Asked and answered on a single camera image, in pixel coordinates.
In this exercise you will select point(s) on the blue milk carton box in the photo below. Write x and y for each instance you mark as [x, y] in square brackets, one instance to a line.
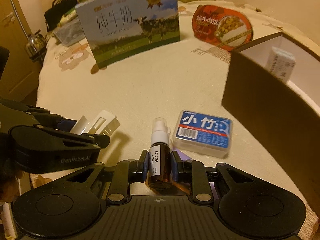
[125, 30]

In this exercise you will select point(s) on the black laptop bag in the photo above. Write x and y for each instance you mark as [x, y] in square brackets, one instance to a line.
[60, 12]

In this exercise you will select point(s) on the brown spray bottle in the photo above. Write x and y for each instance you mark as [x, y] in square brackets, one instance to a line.
[160, 165]

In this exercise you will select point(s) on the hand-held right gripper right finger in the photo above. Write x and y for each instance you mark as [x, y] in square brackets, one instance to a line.
[175, 167]

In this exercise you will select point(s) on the green and white box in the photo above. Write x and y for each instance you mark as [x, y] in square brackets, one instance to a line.
[67, 17]

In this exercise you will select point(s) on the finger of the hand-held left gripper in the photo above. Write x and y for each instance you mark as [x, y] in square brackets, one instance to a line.
[50, 137]
[66, 124]

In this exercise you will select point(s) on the person's left hand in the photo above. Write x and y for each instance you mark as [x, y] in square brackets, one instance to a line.
[10, 187]

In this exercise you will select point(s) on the green white ointment box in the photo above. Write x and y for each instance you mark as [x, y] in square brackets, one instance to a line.
[280, 65]

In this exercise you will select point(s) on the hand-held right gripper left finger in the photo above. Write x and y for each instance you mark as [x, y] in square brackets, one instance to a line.
[143, 166]

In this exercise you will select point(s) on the red instant rice bowl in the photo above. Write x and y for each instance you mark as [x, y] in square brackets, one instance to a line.
[220, 27]

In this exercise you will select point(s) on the clear floss box blue label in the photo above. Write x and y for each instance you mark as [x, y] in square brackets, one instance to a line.
[202, 132]

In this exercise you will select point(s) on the white hair claw clip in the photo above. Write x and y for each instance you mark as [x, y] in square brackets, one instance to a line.
[105, 122]

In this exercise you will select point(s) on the brown cardboard box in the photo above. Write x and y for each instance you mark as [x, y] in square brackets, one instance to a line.
[262, 105]

